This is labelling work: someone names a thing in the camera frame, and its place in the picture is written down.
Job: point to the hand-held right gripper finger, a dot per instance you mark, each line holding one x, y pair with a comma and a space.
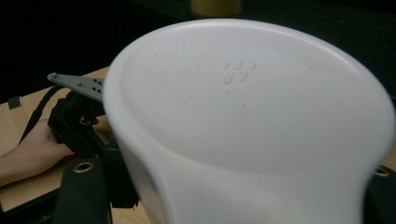
120, 180

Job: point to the white cup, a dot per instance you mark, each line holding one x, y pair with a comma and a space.
249, 124

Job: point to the black tape piece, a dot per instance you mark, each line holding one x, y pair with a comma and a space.
14, 102

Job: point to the glass jar of tan powder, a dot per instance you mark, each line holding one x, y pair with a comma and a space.
216, 7

